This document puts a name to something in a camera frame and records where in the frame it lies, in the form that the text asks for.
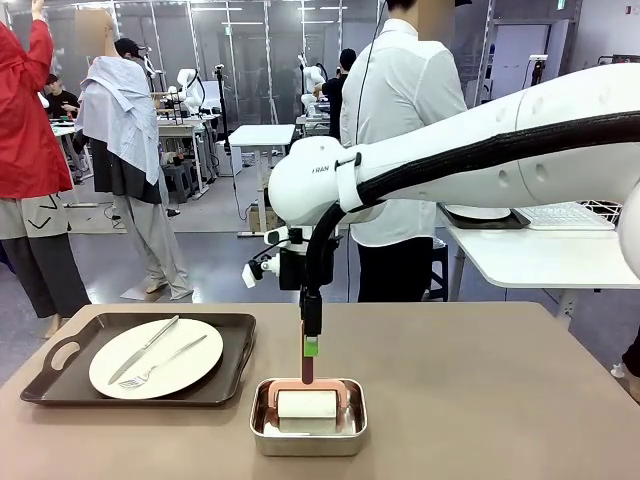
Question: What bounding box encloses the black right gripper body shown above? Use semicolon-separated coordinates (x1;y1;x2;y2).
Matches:
278;244;335;296

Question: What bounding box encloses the pink lint roller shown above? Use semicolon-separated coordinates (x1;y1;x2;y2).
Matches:
267;323;351;422

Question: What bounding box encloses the dark brown serving tray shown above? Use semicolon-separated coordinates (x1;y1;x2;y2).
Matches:
19;312;258;409
438;203;532;231

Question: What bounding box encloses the white round dinner plate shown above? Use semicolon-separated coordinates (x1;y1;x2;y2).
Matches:
451;205;513;222
88;319;225;401

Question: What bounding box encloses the silver fork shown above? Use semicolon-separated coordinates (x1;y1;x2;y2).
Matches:
119;334;209;389

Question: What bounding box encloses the silver table knife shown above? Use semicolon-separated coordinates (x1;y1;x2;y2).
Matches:
106;314;181;387

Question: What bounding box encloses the cardboard box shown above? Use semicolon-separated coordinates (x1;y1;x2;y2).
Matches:
248;201;275;235

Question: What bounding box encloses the rectangular stainless steel tray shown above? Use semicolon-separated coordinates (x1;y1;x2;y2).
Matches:
248;377;369;458

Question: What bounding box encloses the small white standing desk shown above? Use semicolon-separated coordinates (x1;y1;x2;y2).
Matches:
228;123;297;239

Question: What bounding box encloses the dark stool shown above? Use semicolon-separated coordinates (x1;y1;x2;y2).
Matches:
428;238;450;303

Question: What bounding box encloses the grey plastic step stool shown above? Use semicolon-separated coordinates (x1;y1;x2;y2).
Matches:
161;162;195;204

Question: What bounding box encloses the standing person in black shirt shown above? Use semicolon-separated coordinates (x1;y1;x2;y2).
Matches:
319;47;358;144

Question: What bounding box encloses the person in white shirt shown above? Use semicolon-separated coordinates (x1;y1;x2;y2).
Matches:
339;0;469;304

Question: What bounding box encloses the mannequin in striped shirt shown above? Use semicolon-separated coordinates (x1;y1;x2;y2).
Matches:
74;9;196;302

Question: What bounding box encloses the large white side table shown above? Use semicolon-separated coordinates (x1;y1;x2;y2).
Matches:
437;202;640;332

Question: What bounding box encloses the person with black cap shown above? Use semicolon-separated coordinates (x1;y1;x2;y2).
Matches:
113;37;152;70

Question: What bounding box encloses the seated person in black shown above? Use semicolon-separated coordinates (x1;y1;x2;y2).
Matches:
43;73;82;119

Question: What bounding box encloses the mannequin in red jacket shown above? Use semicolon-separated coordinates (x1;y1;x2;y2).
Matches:
0;0;74;342

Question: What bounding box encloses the bystander leg with white shoe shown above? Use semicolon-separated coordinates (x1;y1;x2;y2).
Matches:
611;324;640;404

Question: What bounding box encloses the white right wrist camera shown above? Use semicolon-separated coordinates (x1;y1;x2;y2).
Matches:
241;227;307;290

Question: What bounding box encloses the black camera tripod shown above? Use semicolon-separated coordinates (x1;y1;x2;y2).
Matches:
213;63;237;177

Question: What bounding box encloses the thin black hanging cable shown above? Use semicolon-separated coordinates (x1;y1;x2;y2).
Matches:
353;0;392;147

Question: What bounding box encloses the black right arm cable sleeve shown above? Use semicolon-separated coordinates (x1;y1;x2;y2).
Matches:
299;113;640;301

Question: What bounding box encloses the white wire dish rack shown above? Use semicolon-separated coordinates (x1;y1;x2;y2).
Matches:
517;198;627;232

